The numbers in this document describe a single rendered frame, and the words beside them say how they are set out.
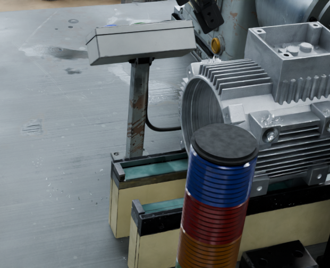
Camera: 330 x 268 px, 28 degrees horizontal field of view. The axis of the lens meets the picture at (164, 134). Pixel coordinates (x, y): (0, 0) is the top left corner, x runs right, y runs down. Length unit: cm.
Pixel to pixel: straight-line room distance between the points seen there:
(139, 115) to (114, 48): 16
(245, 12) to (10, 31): 61
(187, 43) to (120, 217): 31
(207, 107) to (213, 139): 46
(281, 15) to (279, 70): 39
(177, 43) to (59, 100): 40
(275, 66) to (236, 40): 55
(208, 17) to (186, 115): 21
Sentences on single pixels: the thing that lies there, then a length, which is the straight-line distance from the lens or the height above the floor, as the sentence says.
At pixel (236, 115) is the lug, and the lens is 89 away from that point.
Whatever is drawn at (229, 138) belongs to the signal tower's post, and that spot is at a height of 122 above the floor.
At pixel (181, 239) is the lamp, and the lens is 65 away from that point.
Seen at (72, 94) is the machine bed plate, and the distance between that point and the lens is 145.
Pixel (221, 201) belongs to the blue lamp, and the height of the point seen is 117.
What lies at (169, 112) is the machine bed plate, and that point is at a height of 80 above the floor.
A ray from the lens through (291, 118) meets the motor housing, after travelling 94.
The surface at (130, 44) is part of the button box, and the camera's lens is 109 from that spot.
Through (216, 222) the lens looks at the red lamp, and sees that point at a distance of 61.
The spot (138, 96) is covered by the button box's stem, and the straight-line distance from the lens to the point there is 116.
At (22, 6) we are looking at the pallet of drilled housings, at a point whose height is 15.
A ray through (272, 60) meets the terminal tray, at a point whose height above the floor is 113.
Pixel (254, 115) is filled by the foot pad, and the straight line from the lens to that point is 91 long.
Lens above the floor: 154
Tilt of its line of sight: 34 degrees down
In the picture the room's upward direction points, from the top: 6 degrees clockwise
